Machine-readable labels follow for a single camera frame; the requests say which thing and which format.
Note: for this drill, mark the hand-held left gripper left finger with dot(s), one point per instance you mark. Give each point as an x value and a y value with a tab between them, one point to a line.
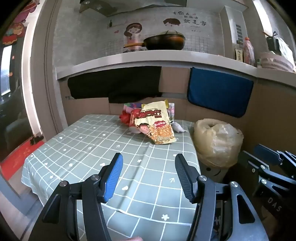
113	178

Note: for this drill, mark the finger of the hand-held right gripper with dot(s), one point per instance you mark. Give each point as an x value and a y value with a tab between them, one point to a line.
253	165
268	153

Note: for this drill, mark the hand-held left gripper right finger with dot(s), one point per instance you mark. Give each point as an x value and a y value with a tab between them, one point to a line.
183	176

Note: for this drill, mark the trash bin with yellow bag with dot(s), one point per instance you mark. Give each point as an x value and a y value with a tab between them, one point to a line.
217	139

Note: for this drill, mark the white tissue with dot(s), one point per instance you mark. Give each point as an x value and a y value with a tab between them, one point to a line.
135	131
179	127

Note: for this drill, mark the yellow snack bag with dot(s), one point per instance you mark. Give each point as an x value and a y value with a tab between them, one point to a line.
157	129

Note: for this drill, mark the red packet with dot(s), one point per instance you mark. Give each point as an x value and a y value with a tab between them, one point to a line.
124	117

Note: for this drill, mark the clear cartoon print packet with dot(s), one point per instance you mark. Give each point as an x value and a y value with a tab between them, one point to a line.
171	112

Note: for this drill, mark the green checkered tablecloth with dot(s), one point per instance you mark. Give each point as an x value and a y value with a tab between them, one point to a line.
92	143

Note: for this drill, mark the blue towel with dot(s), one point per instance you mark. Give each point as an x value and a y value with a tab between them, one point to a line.
219	92

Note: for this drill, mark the pink plastic basket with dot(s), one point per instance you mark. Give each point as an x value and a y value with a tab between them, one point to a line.
275	62

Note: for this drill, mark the black cloth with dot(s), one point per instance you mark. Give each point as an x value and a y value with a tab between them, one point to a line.
115	83

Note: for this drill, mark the red floor mat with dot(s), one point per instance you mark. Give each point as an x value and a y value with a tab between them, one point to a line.
16	160

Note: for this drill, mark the dark sauce bottle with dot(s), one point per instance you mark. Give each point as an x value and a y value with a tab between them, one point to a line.
239	54

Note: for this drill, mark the red-capped bottle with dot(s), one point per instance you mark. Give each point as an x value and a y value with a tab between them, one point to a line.
248	52

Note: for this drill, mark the white hanging cloth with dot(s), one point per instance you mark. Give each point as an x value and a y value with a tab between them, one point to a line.
284	48

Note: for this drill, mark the black knife holder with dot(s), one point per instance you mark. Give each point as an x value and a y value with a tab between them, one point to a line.
270	42

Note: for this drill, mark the white kitchen counter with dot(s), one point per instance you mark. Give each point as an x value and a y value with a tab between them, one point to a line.
138	60

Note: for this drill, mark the glass sliding door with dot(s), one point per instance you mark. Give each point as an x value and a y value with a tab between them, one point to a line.
13	92

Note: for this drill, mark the range hood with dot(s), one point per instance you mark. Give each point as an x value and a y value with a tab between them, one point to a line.
99	5

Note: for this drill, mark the red figure door sticker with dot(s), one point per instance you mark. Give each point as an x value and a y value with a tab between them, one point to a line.
13	32

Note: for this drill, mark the white wall vent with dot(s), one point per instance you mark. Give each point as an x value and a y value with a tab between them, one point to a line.
238	30

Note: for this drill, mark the cartoon couple wall sticker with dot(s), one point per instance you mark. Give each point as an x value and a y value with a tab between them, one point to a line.
133	29

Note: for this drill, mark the small dark wall fixture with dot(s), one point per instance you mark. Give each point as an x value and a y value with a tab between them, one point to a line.
110	23

